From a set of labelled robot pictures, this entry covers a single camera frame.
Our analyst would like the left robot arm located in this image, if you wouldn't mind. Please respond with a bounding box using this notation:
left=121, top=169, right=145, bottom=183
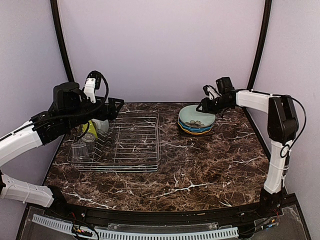
left=0, top=82, right=124, bottom=208

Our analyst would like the clear ribbed glass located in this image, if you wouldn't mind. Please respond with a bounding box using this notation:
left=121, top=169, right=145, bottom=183
left=70, top=141, right=89, bottom=162

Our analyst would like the black frame post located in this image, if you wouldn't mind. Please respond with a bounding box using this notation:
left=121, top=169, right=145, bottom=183
left=246, top=0, right=272, bottom=90
left=50, top=0, right=75, bottom=82

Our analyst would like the light teal checkered bowl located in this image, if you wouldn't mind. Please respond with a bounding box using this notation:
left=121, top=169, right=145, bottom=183
left=91, top=119, right=109, bottom=133

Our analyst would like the left black frame post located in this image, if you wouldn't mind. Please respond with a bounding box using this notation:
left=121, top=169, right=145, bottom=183
left=50, top=0, right=75, bottom=82

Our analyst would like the blue polka dot plate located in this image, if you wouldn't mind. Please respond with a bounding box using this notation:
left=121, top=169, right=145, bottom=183
left=177, top=122, right=213, bottom=131

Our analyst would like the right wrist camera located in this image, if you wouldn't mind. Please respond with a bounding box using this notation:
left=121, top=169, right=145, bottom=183
left=202, top=85, right=221, bottom=100

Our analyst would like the pale green plate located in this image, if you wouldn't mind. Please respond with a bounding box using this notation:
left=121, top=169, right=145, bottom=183
left=178, top=105, right=216, bottom=128

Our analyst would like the clear faceted glass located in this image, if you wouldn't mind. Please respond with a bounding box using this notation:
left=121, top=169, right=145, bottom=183
left=81, top=132, right=96, bottom=154

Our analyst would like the right black frame post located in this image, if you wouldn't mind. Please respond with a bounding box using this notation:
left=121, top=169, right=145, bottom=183
left=246, top=0, right=272, bottom=90

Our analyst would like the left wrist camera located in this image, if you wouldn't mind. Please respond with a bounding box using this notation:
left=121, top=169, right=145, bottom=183
left=83, top=70, right=102, bottom=104

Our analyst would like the lime green bowl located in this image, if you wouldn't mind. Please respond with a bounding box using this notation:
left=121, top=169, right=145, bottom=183
left=80, top=120, right=98, bottom=139

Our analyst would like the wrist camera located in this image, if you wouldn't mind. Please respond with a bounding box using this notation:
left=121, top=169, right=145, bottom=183
left=202, top=85, right=221, bottom=100
left=83, top=70, right=102, bottom=104

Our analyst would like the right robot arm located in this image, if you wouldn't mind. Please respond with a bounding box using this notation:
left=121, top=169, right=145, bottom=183
left=196, top=77, right=304, bottom=217

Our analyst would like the black square floral plate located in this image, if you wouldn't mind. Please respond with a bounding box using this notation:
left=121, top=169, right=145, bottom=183
left=178, top=130, right=215, bottom=138

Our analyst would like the white slotted cable duct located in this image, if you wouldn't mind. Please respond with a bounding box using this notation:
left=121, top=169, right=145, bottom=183
left=31, top=214, right=239, bottom=240

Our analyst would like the yellow polka dot plate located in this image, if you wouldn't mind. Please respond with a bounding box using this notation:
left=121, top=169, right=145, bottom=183
left=178, top=126, right=212, bottom=134

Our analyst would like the metal wire dish rack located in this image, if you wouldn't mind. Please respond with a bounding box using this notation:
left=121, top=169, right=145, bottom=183
left=67, top=110, right=161, bottom=173

